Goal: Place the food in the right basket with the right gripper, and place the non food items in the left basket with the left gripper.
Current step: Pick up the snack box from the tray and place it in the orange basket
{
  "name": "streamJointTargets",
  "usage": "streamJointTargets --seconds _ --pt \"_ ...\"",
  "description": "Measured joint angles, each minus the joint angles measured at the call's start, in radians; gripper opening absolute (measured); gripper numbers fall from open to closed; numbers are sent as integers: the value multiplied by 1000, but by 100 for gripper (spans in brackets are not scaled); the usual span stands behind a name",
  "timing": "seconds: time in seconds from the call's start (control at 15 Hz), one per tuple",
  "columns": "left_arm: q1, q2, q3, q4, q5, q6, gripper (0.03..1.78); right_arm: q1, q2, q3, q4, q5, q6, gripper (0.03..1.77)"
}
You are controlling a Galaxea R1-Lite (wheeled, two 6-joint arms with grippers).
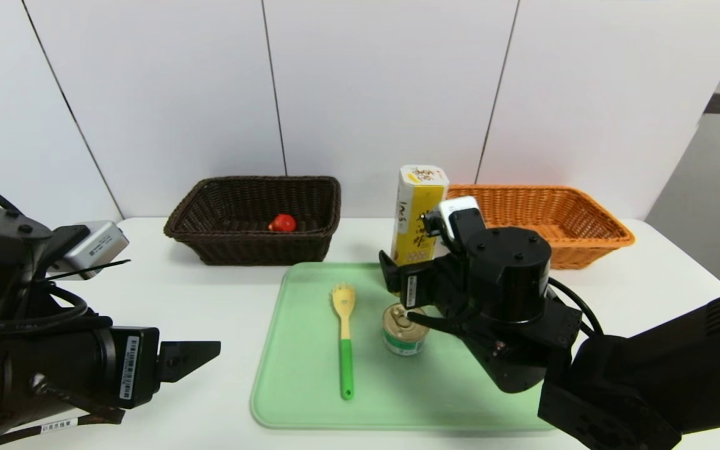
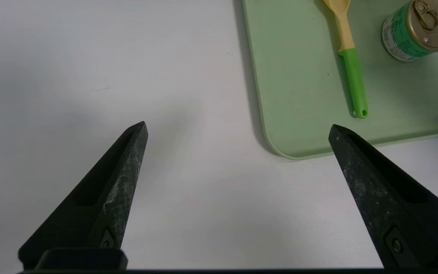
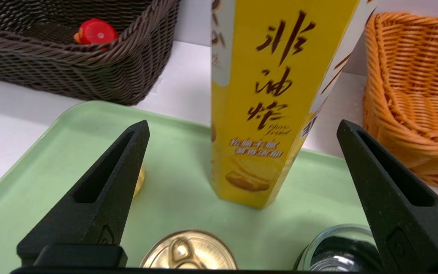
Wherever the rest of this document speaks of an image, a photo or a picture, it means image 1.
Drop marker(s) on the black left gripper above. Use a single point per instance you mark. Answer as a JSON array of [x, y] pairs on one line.
[[134, 365]]

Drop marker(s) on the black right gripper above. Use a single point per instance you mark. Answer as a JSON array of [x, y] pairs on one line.
[[413, 289]]

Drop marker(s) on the tall yellow snack box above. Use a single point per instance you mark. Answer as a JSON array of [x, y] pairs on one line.
[[416, 212]]

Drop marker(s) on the red rubber duck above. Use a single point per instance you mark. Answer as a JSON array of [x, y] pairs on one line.
[[283, 224]]

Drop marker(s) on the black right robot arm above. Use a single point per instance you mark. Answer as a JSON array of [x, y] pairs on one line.
[[510, 275]]

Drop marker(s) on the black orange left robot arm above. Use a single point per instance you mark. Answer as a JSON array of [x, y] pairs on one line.
[[10, 375]]

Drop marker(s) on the dark brown wicker basket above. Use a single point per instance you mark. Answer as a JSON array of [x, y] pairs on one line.
[[260, 250]]

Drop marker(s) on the orange wicker basket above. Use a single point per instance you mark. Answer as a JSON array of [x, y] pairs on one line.
[[585, 250]]

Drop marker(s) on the tin can green label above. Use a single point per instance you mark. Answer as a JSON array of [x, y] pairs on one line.
[[400, 344]]

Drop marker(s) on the light green plastic tray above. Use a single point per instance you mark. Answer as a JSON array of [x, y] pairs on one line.
[[310, 375]]

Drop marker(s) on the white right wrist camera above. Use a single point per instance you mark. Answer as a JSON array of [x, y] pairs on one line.
[[460, 215]]

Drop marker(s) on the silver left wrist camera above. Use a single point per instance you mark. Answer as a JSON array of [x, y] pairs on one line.
[[97, 247]]

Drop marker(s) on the black wall bracket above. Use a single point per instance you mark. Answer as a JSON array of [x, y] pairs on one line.
[[717, 103]]

